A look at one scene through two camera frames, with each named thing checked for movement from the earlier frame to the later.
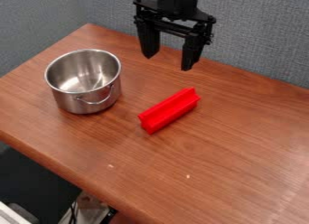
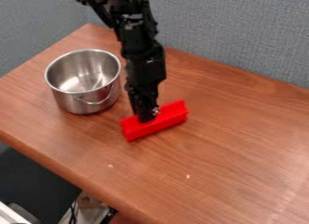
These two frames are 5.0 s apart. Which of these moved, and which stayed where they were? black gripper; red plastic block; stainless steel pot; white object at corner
Moved: black gripper; red plastic block
Stayed: white object at corner; stainless steel pot
